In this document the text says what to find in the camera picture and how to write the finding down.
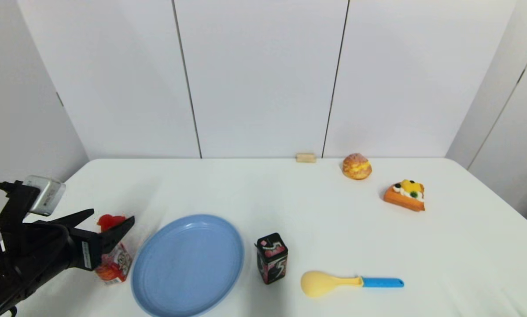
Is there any cream puff toy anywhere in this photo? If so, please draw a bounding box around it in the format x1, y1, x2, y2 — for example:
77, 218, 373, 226
342, 153, 372, 181

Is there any yellow spoon blue handle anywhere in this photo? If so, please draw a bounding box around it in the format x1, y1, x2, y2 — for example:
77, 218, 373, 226
301, 270, 405, 298

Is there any black gum box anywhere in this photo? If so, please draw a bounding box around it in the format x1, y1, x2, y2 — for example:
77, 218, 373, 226
256, 232, 288, 284

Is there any red milk carton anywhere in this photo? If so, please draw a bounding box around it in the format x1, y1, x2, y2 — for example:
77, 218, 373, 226
95, 242, 133, 284

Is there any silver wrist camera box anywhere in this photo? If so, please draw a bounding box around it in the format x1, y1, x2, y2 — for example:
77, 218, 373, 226
23, 175, 66, 217

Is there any blue oval plate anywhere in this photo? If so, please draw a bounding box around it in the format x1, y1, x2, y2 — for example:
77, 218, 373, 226
131, 214, 245, 317

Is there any black camera bracket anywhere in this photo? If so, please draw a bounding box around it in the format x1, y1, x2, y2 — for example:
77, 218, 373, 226
0, 181, 41, 225

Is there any red rubber duck toy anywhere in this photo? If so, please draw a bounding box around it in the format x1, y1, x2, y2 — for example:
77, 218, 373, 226
97, 214, 127, 233

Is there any orange waffle cake slice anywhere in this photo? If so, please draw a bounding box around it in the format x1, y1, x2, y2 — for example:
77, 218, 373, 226
383, 179, 425, 212

